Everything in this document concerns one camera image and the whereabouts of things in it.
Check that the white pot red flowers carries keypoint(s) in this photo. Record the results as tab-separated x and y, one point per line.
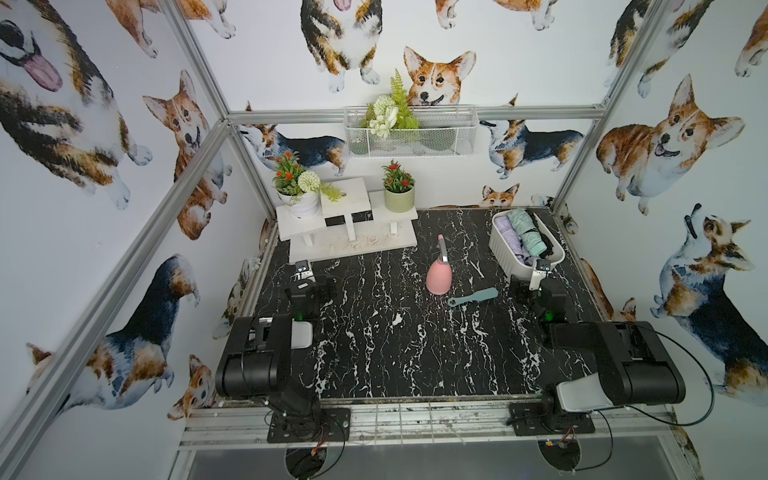
300	189

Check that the fern and white flowers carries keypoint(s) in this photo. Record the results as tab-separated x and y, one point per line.
390	112

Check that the lilac umbrella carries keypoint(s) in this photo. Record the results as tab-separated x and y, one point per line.
513	240

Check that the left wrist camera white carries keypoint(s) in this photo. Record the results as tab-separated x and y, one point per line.
303	271

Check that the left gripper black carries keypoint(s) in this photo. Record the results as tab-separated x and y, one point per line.
308	289

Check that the white wire wall basket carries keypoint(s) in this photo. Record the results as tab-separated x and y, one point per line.
442	132

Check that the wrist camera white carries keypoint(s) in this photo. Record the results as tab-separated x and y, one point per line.
303	271
540	271

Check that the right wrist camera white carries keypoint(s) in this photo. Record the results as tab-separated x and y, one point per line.
540	271

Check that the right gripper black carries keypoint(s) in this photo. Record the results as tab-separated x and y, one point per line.
524	289

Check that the green pot red flowers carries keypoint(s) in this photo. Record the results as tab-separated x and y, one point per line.
399	188

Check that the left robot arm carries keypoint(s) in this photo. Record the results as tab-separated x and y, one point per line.
256	364

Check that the white stepped display shelf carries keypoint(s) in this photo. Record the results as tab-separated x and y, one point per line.
360	223

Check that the white plastic storage box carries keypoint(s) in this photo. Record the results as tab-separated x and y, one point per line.
510	250

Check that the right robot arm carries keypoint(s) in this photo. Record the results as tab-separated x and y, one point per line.
633	367

